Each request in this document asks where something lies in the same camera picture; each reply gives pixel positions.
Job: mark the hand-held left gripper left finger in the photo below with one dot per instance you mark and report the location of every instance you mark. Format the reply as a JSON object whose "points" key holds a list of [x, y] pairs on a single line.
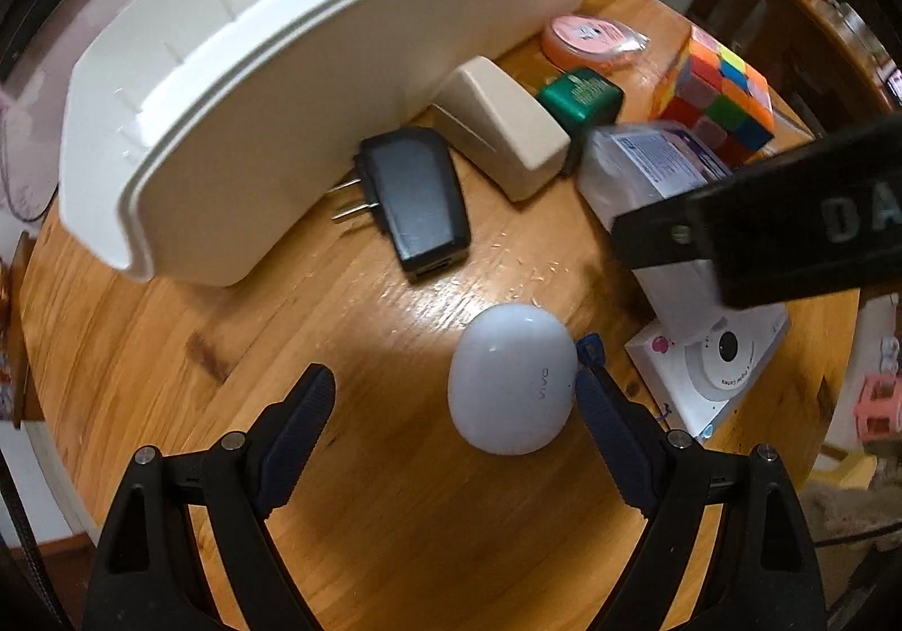
{"points": [[296, 441]]}

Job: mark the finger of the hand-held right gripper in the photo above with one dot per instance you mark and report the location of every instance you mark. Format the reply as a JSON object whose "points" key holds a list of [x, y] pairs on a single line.
{"points": [[655, 229]]}

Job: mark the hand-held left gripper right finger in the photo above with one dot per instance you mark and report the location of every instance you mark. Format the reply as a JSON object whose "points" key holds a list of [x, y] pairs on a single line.
{"points": [[613, 433]]}

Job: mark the clear plastic packet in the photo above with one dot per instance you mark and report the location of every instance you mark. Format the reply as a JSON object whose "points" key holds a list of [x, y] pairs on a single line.
{"points": [[634, 166]]}

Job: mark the small white box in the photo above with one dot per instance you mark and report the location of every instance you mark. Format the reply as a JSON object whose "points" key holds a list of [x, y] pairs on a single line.
{"points": [[676, 293]]}

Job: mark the white earbuds case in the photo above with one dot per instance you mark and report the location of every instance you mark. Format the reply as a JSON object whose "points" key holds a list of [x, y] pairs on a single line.
{"points": [[507, 384]]}

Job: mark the white camera box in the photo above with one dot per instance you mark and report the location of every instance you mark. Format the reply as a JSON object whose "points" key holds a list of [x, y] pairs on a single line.
{"points": [[726, 356]]}

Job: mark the green small box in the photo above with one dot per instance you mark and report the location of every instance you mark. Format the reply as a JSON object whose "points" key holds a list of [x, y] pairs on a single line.
{"points": [[581, 99]]}

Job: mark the colourful puzzle cube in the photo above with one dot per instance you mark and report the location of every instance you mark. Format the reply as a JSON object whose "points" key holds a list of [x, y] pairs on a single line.
{"points": [[719, 88]]}

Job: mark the beige wedge-shaped case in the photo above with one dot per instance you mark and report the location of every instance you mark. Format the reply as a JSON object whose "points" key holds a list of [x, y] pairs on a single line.
{"points": [[507, 130]]}

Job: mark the black power adapter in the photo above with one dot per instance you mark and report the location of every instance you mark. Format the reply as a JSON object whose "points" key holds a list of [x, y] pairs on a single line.
{"points": [[416, 194]]}

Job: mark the white plastic bin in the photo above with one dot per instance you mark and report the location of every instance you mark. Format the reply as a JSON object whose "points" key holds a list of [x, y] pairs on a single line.
{"points": [[317, 74]]}

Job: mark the pink toy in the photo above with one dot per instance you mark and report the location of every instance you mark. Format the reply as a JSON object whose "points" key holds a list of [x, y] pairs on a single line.
{"points": [[877, 405]]}

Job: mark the pink tape roll packet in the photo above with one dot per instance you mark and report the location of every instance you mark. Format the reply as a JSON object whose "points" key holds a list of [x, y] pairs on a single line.
{"points": [[585, 39]]}

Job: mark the yellow stool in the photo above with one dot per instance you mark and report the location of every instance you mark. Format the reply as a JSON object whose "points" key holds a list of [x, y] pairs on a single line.
{"points": [[849, 469]]}

